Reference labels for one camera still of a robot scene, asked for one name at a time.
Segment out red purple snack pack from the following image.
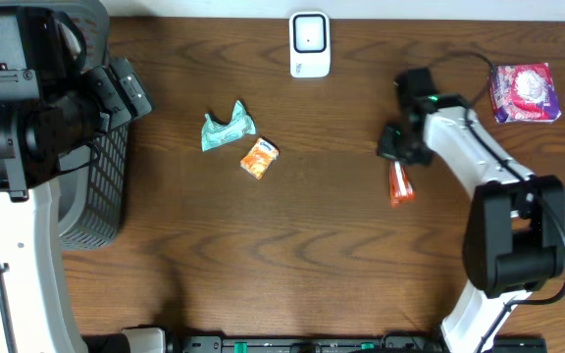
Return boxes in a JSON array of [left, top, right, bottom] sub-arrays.
[[488, 63, 562, 124]]

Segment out small orange tissue pack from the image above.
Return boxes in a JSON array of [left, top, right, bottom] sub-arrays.
[[240, 137, 280, 179]]

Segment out white barcode scanner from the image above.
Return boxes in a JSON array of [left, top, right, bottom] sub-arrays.
[[288, 11, 332, 78]]

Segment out orange red bar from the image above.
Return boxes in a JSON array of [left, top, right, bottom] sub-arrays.
[[389, 161, 416, 207]]

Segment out mint green packet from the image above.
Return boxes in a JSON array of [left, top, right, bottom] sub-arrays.
[[201, 100, 257, 152]]

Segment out grey plastic mesh basket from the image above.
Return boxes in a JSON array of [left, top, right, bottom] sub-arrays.
[[0, 1, 151, 250]]

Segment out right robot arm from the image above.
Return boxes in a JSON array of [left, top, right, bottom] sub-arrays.
[[377, 68, 565, 352]]

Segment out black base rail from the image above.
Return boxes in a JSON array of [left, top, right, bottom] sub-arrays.
[[80, 325, 549, 353]]

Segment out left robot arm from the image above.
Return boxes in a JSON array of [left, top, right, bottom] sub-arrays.
[[0, 1, 168, 352]]

